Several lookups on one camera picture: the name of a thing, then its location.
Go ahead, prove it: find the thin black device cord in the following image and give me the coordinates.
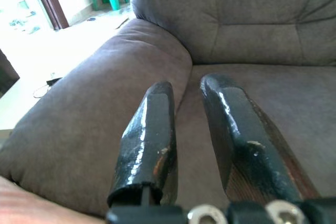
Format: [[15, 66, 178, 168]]
[[32, 84, 51, 99]]

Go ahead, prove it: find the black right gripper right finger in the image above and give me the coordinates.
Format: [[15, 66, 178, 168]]
[[199, 73, 321, 205]]

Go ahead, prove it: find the dark brown door frame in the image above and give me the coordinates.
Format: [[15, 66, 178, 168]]
[[27, 0, 70, 31]]

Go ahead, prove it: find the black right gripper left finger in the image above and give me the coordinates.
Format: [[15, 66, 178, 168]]
[[107, 81, 179, 207]]

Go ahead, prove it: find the dark wooden cabinet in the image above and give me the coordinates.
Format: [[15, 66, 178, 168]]
[[0, 49, 20, 94]]

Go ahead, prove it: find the dark brown fabric sofa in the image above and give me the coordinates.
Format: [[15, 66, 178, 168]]
[[0, 0, 336, 218]]

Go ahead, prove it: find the pink pillow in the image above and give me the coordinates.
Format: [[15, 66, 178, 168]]
[[0, 175, 106, 224]]

